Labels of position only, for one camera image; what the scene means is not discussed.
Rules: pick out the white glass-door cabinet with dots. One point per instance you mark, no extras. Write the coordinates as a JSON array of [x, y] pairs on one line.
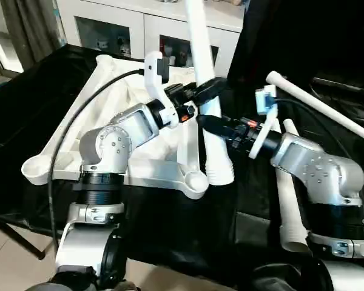
[[139, 27]]

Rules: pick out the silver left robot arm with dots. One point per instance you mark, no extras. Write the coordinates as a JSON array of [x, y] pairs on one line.
[[109, 142]]

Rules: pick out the white table frame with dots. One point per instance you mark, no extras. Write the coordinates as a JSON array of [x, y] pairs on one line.
[[157, 172]]

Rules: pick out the small patterned ornament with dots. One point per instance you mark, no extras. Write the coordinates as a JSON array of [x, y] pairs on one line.
[[171, 2]]

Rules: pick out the white plastic table leg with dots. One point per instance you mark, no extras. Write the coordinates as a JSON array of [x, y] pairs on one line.
[[200, 45], [315, 104], [289, 125], [291, 212]]

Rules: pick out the black work mat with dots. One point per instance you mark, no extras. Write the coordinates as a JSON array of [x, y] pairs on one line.
[[185, 230]]

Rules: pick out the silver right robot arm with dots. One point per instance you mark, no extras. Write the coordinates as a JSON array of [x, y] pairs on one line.
[[321, 169]]

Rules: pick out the beige curtain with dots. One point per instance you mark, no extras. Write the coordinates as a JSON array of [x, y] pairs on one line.
[[30, 30]]

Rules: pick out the black metal stand leg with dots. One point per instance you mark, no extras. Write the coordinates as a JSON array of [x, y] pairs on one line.
[[27, 241]]

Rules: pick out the dark robot lower body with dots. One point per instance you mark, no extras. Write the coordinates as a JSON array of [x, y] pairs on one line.
[[127, 286]]

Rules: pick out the beige plush toy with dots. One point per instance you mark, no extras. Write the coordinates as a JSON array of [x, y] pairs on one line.
[[235, 2]]

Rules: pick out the white door frame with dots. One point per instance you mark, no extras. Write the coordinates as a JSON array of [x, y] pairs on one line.
[[0, 45]]

